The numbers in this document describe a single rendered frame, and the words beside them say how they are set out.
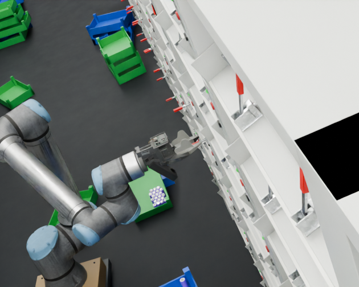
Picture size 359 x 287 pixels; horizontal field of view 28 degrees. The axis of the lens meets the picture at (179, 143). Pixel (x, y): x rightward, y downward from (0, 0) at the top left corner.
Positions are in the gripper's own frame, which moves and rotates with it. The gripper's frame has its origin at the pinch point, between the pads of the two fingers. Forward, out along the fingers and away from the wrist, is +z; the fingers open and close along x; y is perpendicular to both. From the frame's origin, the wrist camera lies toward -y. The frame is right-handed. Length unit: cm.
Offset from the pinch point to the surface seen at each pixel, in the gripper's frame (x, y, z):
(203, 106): -34.7, 33.3, 5.5
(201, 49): -88, 76, 7
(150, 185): 94, -75, -31
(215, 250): 38, -81, -12
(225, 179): -18.4, -4.9, 3.3
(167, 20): -18, 53, 6
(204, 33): -88, 79, 9
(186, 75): -18.2, 34.9, 5.1
